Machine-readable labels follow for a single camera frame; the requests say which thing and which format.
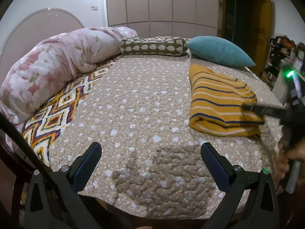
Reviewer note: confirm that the teal cushion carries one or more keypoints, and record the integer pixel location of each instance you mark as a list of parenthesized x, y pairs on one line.
[(220, 51)]

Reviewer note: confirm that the dark mantel clock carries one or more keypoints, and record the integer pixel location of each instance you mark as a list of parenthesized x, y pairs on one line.
[(300, 51)]

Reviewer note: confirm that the wooden door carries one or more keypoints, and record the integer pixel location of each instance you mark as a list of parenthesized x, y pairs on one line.
[(248, 24)]

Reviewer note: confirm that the pink arched headboard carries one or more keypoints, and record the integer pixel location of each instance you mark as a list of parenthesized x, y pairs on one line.
[(36, 27)]

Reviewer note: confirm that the white shelf unit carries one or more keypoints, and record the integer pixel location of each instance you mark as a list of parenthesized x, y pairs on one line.
[(280, 89)]

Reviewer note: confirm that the wall light switch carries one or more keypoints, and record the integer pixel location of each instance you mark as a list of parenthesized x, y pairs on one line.
[(95, 8)]

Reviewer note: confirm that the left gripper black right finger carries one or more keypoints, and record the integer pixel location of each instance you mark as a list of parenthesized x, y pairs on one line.
[(261, 209)]

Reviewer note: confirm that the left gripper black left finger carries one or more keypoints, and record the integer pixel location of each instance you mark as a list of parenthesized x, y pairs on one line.
[(52, 199)]

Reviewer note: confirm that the yellow striped knit garment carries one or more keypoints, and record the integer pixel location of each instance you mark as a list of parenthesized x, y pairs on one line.
[(216, 104)]

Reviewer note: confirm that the person's right hand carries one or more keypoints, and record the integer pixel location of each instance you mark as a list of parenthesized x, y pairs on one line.
[(296, 153)]

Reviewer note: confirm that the olive white patterned bolster pillow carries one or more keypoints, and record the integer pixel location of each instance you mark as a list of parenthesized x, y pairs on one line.
[(169, 46)]

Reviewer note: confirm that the beige heart quilted bedspread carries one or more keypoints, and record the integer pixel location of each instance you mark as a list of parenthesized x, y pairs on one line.
[(151, 165)]

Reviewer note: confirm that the colourful geometric patterned blanket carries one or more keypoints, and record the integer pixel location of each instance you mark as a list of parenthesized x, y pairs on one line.
[(55, 115)]

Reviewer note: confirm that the cluttered clothes rack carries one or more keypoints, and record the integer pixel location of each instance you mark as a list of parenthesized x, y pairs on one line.
[(280, 50)]

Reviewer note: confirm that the pink floral comforter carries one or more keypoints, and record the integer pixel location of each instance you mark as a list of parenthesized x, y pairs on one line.
[(44, 71)]

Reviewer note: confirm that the glossy white wardrobe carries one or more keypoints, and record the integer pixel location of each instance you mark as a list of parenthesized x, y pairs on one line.
[(181, 18)]

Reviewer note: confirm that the purple alarm clock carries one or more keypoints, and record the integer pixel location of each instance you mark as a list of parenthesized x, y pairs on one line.
[(297, 64)]

